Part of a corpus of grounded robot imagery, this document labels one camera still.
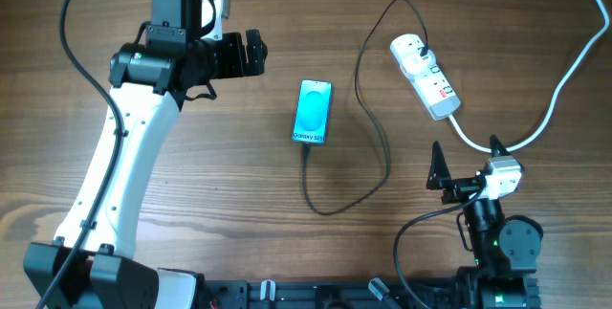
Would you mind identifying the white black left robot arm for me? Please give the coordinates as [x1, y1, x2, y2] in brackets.
[23, 0, 268, 308]

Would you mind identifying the white power strip cord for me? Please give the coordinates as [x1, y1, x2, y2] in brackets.
[447, 0, 612, 154]

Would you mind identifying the black USB charging cable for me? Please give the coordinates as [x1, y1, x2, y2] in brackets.
[299, 0, 430, 217]

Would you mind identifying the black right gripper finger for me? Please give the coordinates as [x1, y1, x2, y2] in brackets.
[426, 141, 452, 190]
[490, 135, 510, 157]

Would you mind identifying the Galaxy smartphone blue screen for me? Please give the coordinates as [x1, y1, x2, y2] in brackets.
[292, 79, 333, 144]

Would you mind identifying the white power strip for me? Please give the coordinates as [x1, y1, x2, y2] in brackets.
[390, 33, 461, 121]

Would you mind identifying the white USB wall charger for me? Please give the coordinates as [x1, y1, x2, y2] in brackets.
[399, 51, 435, 79]

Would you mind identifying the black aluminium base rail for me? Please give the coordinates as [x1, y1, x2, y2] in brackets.
[196, 277, 542, 309]

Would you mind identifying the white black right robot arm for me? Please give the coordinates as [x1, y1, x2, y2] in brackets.
[426, 136, 543, 309]

